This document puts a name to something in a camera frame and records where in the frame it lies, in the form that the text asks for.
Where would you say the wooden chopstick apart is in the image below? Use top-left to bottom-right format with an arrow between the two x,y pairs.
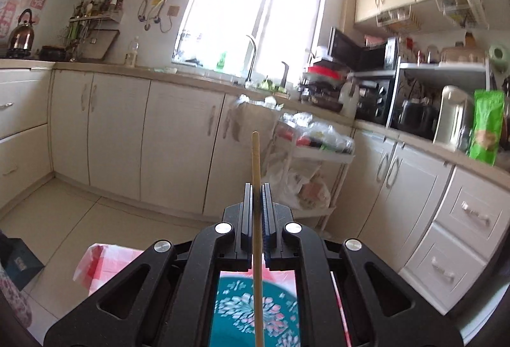
251,131 -> 265,347

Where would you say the kitchen faucet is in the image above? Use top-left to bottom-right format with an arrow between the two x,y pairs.
244,34 -> 258,85

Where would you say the teal perforated plastic basket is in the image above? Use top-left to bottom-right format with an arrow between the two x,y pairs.
209,274 -> 301,346

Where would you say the white plastic bag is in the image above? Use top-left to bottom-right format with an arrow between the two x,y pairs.
263,159 -> 331,210

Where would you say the red white checkered tablecloth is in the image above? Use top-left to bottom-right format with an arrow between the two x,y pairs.
72,242 -> 354,347

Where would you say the white rolling cart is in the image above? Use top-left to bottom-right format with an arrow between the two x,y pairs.
263,113 -> 355,230

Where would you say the black toaster oven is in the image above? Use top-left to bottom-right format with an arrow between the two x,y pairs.
355,77 -> 395,125

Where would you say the green dish soap bottle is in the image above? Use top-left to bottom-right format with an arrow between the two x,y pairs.
216,52 -> 227,70

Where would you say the white thermos pot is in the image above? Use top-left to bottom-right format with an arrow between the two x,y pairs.
433,85 -> 475,153

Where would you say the black microwave oven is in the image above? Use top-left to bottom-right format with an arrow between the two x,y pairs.
328,27 -> 398,72

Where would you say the clear oil bottle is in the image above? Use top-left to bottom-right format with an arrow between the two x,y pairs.
125,36 -> 139,68

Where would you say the green snack bag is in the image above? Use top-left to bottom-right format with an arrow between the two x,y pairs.
469,90 -> 505,166

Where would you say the steel kettle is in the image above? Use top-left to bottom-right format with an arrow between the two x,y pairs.
7,8 -> 34,58

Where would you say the wall spice rack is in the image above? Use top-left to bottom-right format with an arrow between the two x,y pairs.
65,0 -> 124,62

